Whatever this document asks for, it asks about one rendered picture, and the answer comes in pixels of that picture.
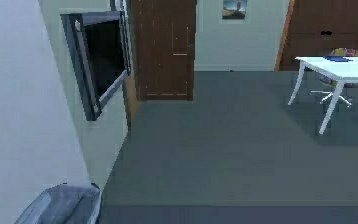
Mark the framed wall picture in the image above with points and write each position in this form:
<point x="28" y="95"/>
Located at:
<point x="234" y="9"/>

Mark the black wall television set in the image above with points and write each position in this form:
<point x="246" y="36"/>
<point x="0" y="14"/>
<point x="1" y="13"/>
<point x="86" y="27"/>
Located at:
<point x="102" y="60"/>

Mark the grey bin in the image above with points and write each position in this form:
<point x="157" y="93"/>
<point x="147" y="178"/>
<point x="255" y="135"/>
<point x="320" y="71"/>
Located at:
<point x="62" y="206"/>

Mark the brown wooden cupboard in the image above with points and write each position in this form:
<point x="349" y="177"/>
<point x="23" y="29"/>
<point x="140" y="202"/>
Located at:
<point x="163" y="50"/>

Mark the colourful swivel chair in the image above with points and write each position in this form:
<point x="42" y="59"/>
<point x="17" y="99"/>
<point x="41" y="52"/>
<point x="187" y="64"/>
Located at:
<point x="337" y="90"/>

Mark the blue book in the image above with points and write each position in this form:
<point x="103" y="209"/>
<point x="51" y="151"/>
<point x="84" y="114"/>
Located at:
<point x="336" y="58"/>

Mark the brown room door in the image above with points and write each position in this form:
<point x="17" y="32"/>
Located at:
<point x="323" y="30"/>

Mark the white table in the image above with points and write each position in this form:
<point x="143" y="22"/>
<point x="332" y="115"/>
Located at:
<point x="340" y="68"/>

